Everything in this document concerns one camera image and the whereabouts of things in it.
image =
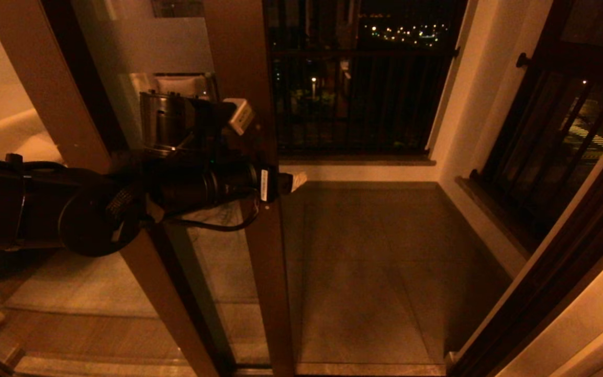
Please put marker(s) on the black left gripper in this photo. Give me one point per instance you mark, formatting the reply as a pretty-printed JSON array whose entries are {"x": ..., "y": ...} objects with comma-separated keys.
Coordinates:
[{"x": 275, "y": 184}]

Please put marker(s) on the brown framed sliding glass door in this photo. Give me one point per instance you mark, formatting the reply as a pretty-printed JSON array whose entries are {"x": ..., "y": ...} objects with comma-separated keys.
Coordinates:
[{"x": 238, "y": 52}]

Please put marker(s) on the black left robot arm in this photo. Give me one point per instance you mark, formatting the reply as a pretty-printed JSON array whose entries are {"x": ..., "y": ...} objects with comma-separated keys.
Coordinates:
[{"x": 97, "y": 209}]

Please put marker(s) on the dark stone window sill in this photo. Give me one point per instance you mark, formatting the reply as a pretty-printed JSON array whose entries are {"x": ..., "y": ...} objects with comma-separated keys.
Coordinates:
[
  {"x": 359, "y": 159},
  {"x": 500, "y": 217}
]

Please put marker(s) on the metal door floor track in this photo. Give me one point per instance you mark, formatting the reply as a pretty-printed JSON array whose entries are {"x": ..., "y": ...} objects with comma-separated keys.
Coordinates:
[{"x": 369, "y": 369}]

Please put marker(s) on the dark brown door jamb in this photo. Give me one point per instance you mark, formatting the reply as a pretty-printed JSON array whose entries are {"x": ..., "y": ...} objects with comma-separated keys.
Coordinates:
[{"x": 542, "y": 314}]

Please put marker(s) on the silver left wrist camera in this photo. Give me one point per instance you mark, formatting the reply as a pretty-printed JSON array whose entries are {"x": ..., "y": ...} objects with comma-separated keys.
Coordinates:
[{"x": 239, "y": 115}]

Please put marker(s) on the fixed brown door frame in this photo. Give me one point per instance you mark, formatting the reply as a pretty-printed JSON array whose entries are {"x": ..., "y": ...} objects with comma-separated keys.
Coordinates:
[{"x": 45, "y": 89}]

